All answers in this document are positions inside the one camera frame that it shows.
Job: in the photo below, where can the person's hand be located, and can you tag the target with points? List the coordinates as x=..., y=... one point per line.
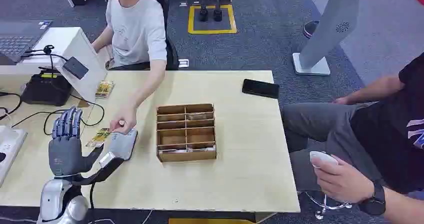
x=123, y=120

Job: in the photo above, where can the white desk stand box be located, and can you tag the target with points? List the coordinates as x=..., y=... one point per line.
x=79, y=50

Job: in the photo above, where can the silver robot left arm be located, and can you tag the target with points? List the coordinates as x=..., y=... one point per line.
x=56, y=199

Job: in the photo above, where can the black robot legs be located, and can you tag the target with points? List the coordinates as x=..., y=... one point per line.
x=208, y=4

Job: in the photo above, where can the black wristwatch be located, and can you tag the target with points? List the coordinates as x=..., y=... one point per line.
x=376, y=199

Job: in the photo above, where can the person in black shirt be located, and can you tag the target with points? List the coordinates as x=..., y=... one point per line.
x=381, y=133

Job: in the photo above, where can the card in box slot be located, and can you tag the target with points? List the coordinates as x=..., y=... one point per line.
x=199, y=116

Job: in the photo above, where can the black office chair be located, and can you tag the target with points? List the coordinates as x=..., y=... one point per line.
x=170, y=55

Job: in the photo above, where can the black smartphone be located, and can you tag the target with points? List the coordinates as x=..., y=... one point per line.
x=260, y=88

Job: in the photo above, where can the white power strip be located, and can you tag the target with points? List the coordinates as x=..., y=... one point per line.
x=8, y=149

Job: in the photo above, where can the black desktop device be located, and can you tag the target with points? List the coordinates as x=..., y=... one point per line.
x=46, y=89

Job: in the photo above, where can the row of cards in box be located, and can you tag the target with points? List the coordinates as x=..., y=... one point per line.
x=185, y=149

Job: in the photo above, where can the grey laptop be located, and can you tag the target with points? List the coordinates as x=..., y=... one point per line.
x=18, y=39

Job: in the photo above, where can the round black floor base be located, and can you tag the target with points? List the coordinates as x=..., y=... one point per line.
x=308, y=29

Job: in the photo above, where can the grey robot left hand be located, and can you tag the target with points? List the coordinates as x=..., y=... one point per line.
x=64, y=153

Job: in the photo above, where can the person in white shirt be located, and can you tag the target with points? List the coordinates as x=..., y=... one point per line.
x=137, y=27

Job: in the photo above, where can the black power adapter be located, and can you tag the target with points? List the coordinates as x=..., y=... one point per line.
x=75, y=67

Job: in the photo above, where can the chrome chair base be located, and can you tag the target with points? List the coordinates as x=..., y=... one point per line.
x=326, y=206

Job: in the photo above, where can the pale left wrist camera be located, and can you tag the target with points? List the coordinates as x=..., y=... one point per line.
x=107, y=159

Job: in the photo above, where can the white floor pillar stand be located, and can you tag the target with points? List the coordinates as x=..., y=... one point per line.
x=326, y=27

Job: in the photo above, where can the wooden divided card box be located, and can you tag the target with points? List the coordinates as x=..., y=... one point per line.
x=186, y=149

